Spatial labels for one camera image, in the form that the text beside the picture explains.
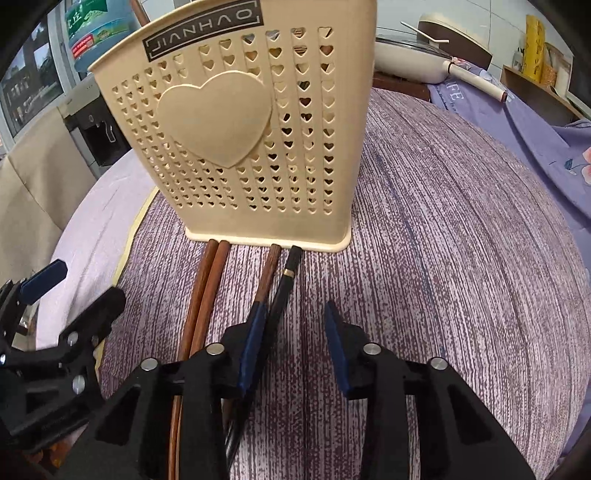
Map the glass jar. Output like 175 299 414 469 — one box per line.
541 42 566 90

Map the white tablecloth with yellow edge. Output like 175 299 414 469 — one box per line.
34 157 160 352

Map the purple striped tablecloth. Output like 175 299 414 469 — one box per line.
99 88 591 480

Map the blue water jug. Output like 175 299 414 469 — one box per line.
65 0 134 70

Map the beige cloth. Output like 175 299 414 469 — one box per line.
0 108 100 245

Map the white framed glass cabinet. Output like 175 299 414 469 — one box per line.
0 18 77 153

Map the cream and brown cooking pot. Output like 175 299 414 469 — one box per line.
418 13 494 70

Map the brown wooden chopstick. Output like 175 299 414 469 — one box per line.
168 237 219 480
252 243 281 308
187 239 232 358

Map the black chopstick with gold band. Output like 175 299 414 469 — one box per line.
225 244 303 467

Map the yellow printed packet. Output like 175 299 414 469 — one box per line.
525 15 546 84

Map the wooden shelf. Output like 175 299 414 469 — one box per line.
501 65 587 125

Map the cream pan with long handle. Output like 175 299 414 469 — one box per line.
375 41 509 103

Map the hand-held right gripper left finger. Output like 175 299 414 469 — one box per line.
60 302 269 480

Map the white plastic ladle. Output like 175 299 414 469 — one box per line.
401 21 451 44

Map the grey water dispenser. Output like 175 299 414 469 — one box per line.
58 74 132 169

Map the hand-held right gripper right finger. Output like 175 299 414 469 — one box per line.
324 300 536 480

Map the glass pan lid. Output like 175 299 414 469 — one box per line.
375 27 451 51

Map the cream perforated plastic utensil holder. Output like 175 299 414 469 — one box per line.
88 0 377 254

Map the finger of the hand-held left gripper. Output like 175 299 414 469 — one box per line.
57 287 127 357
0 259 68 325

